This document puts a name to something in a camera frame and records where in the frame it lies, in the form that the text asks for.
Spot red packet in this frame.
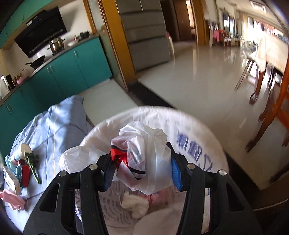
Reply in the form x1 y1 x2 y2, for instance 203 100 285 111
18 160 30 187

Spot green vegetable stalk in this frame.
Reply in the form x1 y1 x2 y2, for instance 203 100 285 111
24 152 41 184

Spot white plastic bag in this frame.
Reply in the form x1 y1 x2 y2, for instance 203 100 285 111
58 121 172 195

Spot white trash bag bin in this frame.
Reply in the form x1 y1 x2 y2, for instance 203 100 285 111
74 105 230 235

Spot teal kitchen cabinets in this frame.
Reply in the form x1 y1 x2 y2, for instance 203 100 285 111
1 36 113 157

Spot pink plastic bag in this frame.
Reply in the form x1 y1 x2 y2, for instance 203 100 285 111
0 189 25 211

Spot white medicine box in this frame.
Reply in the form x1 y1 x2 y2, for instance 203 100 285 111
3 166 21 195

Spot light blue tablecloth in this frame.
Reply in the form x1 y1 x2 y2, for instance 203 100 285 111
4 95 92 231

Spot light blue face mask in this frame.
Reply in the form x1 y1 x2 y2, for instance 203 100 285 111
4 155 23 182

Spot striped paper cup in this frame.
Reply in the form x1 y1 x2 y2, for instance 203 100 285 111
11 144 32 165

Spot white crumpled tissue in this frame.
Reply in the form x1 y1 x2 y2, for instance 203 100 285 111
121 191 149 219

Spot black frying pan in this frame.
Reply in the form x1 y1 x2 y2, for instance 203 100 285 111
26 55 45 70

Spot wooden dining table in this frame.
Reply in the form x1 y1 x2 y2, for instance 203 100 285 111
246 33 288 152

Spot stainless steel pot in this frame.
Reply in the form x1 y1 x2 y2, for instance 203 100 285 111
48 37 65 54

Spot dark bowl with lid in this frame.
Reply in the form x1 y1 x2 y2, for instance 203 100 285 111
76 31 90 41

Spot black range hood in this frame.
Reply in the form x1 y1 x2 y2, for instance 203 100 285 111
15 7 67 58

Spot grey refrigerator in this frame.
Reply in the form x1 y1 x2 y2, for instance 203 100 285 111
116 0 171 71

